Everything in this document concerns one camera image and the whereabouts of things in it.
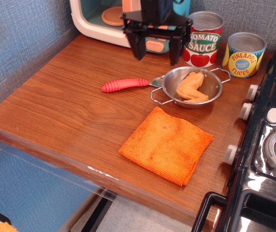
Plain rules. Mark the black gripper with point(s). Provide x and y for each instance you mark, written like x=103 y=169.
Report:
x=158 y=19

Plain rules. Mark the pineapple slices can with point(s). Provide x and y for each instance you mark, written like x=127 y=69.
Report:
x=243 y=54

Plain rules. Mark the orange folded cloth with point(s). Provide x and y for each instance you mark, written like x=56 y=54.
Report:
x=167 y=146

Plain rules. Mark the red handled metal spoon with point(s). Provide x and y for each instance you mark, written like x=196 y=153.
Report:
x=117 y=85

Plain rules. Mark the teal toy microwave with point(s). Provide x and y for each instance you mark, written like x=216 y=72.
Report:
x=100 y=19

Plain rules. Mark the orange object bottom left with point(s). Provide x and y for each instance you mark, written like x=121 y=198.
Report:
x=0 y=227

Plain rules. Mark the tomato sauce can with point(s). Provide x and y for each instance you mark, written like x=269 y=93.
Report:
x=206 y=32

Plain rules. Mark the toy chicken wing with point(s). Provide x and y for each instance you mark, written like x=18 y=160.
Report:
x=188 y=88

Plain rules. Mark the black toy stove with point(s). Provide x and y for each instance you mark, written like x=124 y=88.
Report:
x=250 y=205

